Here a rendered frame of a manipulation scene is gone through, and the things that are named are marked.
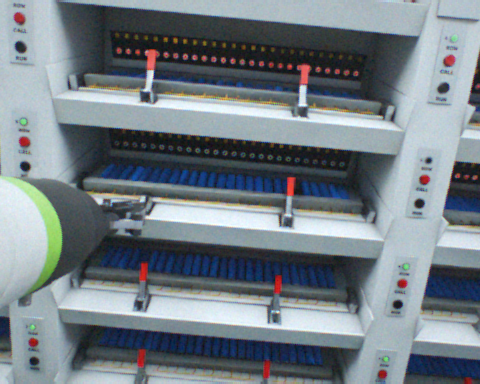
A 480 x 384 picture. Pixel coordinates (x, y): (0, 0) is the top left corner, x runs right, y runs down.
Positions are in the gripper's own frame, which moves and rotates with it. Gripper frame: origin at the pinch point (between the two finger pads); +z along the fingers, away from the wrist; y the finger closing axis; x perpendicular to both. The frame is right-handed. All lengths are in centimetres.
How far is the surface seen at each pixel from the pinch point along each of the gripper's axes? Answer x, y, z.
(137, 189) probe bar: 3.1, -2.7, 12.1
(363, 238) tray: -1.6, 40.7, 6.9
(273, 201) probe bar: 3.4, 24.3, 12.6
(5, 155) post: 7.1, -24.3, 5.3
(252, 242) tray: -4.5, 20.7, 8.4
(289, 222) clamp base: -0.2, 27.3, 8.9
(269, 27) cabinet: 41, 20, 20
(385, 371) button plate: -28, 50, 11
